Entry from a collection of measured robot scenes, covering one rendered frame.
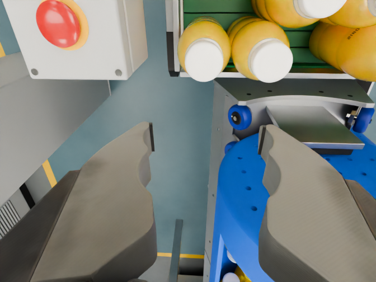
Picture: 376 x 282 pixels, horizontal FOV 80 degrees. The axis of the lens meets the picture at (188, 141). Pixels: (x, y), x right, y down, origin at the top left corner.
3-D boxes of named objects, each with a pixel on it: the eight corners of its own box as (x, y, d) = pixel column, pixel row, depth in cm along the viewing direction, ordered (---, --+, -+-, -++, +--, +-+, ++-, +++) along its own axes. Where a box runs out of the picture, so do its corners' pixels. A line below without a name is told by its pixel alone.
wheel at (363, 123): (348, 134, 38) (363, 139, 37) (360, 109, 35) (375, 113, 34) (354, 125, 41) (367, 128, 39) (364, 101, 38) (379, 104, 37)
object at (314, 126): (263, 117, 42) (283, 156, 32) (266, 104, 41) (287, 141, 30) (319, 118, 42) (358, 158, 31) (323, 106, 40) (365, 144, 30)
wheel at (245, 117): (243, 135, 38) (251, 132, 39) (246, 111, 35) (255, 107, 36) (224, 125, 41) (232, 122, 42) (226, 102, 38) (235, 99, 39)
